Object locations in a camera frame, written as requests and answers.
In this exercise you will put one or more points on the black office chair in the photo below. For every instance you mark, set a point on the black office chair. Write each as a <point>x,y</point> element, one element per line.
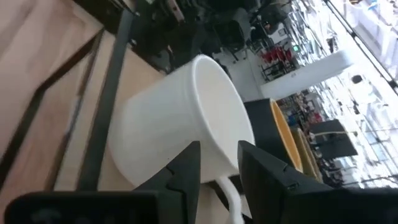
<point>233,35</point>

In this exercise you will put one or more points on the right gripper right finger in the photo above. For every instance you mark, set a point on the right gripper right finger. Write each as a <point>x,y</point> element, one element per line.
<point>264,186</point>

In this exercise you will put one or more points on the white pillar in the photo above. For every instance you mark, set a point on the white pillar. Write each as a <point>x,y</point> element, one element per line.
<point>304,76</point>

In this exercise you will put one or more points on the white mug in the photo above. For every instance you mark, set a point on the white mug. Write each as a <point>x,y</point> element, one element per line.
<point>171,118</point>

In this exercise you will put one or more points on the black mug with yellow inside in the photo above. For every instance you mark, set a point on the black mug with yellow inside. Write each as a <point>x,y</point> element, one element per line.
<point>261,124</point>

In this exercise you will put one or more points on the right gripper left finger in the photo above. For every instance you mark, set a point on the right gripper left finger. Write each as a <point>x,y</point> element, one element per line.
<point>183,186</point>

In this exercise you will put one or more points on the red objects on rack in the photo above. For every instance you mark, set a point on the red objects on rack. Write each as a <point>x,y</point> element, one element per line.
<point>276,55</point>

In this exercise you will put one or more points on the wooden shelf with metal ends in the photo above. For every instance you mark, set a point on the wooden shelf with metal ends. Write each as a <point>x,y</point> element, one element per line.
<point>133,81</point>

